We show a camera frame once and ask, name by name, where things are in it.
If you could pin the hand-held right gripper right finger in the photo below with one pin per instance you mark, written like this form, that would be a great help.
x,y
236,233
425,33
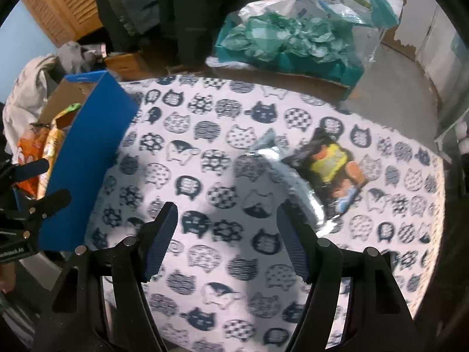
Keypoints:
x,y
293,242

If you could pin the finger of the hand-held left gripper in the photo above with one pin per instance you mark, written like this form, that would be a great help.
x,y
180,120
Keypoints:
x,y
33,168
51,201

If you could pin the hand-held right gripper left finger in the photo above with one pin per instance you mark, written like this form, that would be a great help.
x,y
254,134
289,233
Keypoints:
x,y
161,242

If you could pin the orange bag white print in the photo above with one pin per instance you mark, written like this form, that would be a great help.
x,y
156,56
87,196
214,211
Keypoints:
x,y
29,143

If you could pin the yellow snack packet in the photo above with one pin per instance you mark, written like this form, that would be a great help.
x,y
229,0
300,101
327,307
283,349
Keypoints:
x,y
53,143

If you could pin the clear silver plastic packet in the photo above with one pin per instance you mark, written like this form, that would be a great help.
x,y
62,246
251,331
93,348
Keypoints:
x,y
293,183

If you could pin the blue cardboard box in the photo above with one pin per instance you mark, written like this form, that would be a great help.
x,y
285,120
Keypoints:
x,y
91,154

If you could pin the pile of white clothes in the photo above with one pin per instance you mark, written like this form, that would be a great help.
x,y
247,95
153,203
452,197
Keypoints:
x,y
29,80

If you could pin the cat print tablecloth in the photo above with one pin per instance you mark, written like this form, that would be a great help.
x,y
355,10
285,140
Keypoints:
x,y
220,154

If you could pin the small cardboard box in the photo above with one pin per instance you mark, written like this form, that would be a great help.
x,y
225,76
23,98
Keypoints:
x,y
124,64

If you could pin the wooden louvered door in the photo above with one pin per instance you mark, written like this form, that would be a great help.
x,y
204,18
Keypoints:
x,y
62,3

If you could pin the teal box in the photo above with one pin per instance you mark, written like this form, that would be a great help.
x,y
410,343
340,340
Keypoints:
x,y
311,69

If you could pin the grey hanging jacket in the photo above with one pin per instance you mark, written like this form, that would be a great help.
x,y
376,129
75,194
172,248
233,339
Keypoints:
x,y
128,3

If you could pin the clear display case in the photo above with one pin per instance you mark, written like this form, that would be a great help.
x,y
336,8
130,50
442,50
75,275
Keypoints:
x,y
454,135

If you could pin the black hanging jacket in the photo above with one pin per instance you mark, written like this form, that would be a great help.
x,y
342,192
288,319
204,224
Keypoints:
x,y
190,14

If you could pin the white plastic bag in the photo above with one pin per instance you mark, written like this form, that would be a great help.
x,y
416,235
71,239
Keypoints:
x,y
329,0

